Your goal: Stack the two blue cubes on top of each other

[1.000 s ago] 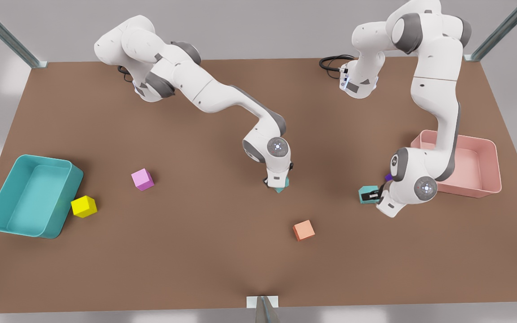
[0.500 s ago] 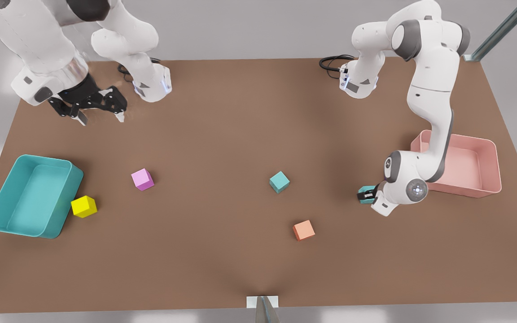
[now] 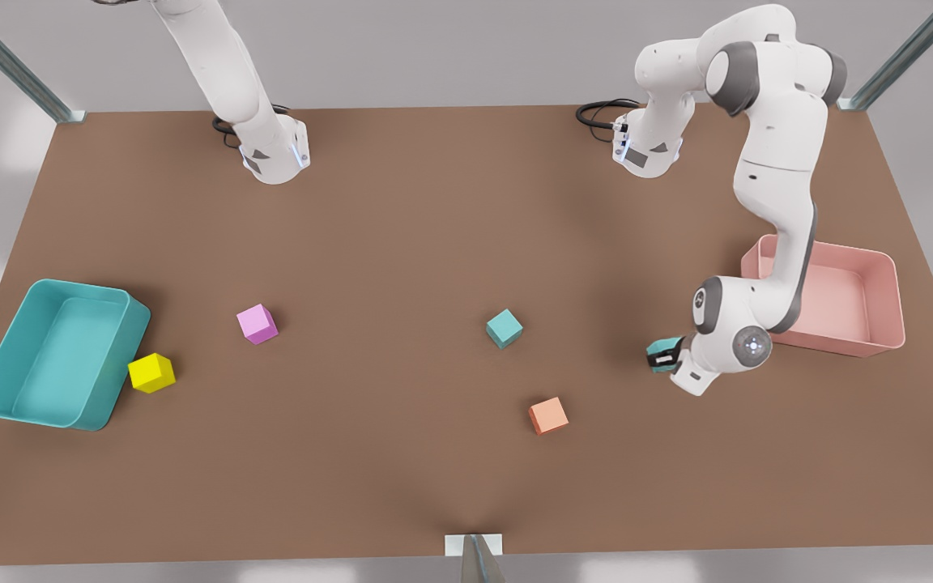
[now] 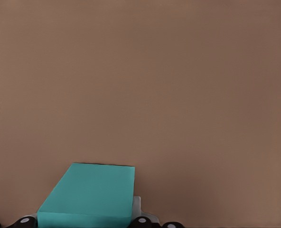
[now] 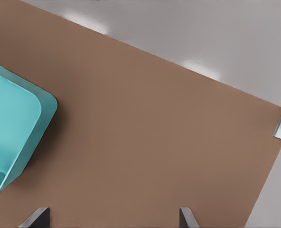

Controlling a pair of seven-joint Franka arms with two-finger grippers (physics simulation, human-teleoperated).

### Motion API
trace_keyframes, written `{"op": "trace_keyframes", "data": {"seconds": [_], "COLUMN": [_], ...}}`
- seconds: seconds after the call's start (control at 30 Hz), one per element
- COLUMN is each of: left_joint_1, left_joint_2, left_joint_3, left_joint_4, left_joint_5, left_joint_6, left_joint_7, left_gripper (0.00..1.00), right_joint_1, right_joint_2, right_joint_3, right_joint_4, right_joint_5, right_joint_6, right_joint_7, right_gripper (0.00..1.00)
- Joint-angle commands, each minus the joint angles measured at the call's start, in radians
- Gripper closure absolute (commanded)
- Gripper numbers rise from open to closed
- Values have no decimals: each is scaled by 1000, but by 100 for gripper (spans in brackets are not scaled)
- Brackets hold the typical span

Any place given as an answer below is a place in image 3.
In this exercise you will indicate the small teal blue cube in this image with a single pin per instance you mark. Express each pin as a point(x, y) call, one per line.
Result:
point(504, 328)
point(659, 350)

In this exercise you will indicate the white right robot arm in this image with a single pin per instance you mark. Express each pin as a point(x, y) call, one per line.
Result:
point(223, 73)

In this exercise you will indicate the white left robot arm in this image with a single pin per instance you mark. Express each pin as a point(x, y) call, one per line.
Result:
point(782, 138)

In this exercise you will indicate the small orange cube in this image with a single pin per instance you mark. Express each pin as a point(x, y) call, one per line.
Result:
point(548, 415)

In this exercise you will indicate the pink plastic bin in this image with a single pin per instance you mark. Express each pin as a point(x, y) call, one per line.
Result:
point(847, 300)

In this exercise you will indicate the teal plastic bin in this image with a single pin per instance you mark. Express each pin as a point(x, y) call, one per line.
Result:
point(61, 352)

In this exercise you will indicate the small yellow cube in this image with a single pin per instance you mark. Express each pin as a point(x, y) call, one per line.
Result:
point(151, 372)

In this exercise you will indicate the small pink cube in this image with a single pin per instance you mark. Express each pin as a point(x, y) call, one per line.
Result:
point(257, 324)

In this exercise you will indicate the silver frame post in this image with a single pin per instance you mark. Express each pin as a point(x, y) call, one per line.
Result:
point(475, 559)
point(17, 73)
point(904, 57)

